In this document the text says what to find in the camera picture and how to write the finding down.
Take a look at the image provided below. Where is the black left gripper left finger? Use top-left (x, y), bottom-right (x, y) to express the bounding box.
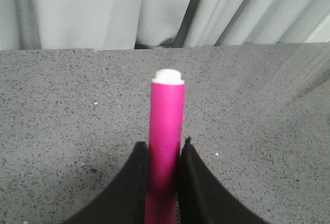
top-left (64, 142), bottom-right (149, 223)

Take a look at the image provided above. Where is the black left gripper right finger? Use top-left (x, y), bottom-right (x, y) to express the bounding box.
top-left (178, 137), bottom-right (266, 223)

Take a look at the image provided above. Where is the pink marker pen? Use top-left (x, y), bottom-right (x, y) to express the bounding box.
top-left (144, 69), bottom-right (185, 223)

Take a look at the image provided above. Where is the grey curtain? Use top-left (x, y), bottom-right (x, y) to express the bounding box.
top-left (1, 0), bottom-right (329, 50)

